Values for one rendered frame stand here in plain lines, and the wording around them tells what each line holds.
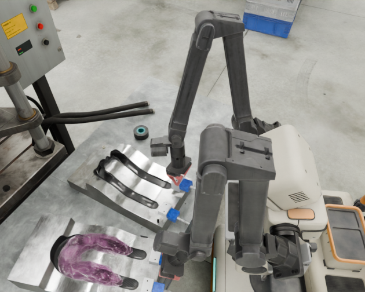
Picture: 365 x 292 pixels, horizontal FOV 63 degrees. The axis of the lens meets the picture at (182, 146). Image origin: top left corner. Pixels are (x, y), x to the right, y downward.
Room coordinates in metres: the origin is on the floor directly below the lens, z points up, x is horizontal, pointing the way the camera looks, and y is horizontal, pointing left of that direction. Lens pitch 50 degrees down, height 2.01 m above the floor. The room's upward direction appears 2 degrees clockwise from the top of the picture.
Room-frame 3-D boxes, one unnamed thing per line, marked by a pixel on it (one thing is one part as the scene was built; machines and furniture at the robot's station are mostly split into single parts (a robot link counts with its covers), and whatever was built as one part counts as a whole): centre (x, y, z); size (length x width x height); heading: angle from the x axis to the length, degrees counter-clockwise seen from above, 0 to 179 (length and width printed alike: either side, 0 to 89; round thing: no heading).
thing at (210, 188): (0.32, -0.06, 1.40); 0.11 x 0.06 x 0.43; 176
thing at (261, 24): (3.74, -1.06, 0.11); 0.61 x 0.41 x 0.22; 67
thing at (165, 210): (0.55, 0.02, 0.89); 0.13 x 0.05 x 0.05; 63
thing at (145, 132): (1.07, 0.22, 0.82); 0.08 x 0.08 x 0.04
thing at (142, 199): (0.72, 0.22, 0.92); 0.35 x 0.16 x 0.09; 63
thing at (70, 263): (0.38, 0.32, 0.90); 0.26 x 0.18 x 0.08; 80
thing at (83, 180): (0.73, 0.23, 0.87); 0.50 x 0.26 x 0.14; 63
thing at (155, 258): (0.39, 0.04, 0.86); 0.13 x 0.05 x 0.05; 80
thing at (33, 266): (0.38, 0.32, 0.86); 0.50 x 0.26 x 0.11; 80
